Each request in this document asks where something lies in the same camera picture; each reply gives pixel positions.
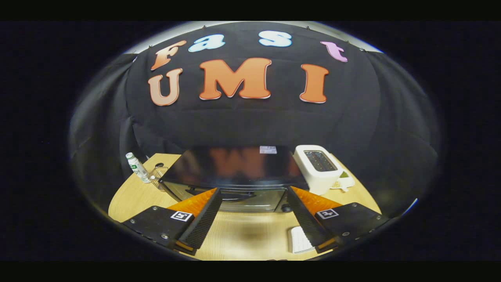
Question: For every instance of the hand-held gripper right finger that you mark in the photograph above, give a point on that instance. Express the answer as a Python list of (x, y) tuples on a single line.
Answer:
[(303, 217)]

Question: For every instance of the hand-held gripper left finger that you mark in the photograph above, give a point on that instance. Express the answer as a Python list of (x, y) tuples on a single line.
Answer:
[(205, 217)]

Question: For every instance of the black toaster oven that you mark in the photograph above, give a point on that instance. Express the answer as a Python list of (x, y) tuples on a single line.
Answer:
[(235, 164)]

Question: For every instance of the white rectangular plastic tray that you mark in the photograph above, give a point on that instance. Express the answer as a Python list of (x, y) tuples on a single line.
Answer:
[(299, 241)]

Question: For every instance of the small white plastic bottle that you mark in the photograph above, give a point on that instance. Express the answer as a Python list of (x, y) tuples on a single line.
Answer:
[(137, 167)]

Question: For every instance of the small white sauce dish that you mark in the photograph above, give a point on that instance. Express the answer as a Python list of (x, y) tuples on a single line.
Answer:
[(346, 181)]

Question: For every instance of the white pop-up toaster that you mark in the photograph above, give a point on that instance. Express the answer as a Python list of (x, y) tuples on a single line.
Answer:
[(317, 178)]

